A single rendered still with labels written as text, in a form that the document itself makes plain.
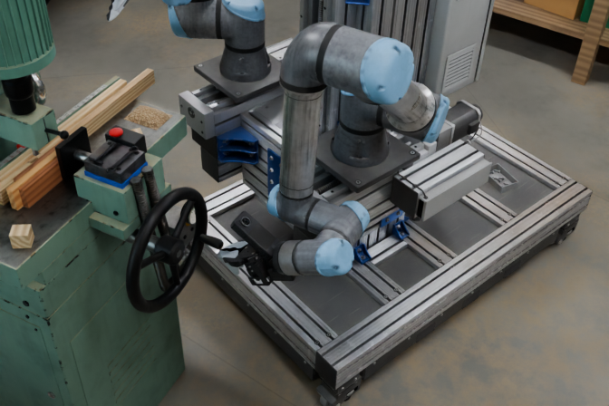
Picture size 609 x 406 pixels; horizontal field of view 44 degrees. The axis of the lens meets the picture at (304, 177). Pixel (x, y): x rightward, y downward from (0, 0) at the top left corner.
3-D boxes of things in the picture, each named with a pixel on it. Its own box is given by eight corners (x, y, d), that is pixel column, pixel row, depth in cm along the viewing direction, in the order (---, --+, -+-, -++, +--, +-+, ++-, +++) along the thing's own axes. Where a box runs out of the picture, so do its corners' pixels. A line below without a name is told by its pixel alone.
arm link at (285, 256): (285, 255, 154) (305, 230, 159) (270, 255, 157) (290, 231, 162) (301, 283, 157) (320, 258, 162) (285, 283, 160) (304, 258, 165)
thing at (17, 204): (17, 210, 159) (12, 191, 156) (11, 208, 160) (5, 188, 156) (88, 152, 176) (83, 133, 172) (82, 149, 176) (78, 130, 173)
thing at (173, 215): (182, 252, 201) (179, 230, 196) (144, 237, 205) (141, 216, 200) (199, 233, 207) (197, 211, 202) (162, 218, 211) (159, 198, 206)
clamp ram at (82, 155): (88, 188, 165) (82, 157, 159) (62, 178, 167) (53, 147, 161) (113, 166, 171) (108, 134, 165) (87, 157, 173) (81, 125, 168)
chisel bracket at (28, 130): (39, 157, 160) (31, 125, 155) (-10, 139, 165) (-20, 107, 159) (62, 139, 165) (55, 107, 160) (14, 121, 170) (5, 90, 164)
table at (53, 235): (59, 308, 147) (53, 287, 143) (-56, 256, 157) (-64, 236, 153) (219, 144, 189) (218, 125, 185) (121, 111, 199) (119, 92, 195)
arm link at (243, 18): (264, 50, 210) (264, 6, 202) (216, 48, 210) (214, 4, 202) (266, 29, 220) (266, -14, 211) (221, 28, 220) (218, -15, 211)
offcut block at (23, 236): (15, 236, 153) (12, 224, 151) (34, 236, 154) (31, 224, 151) (12, 248, 151) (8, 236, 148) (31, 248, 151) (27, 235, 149)
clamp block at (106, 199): (128, 227, 161) (122, 195, 155) (78, 207, 165) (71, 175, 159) (167, 187, 171) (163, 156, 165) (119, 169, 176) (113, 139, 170)
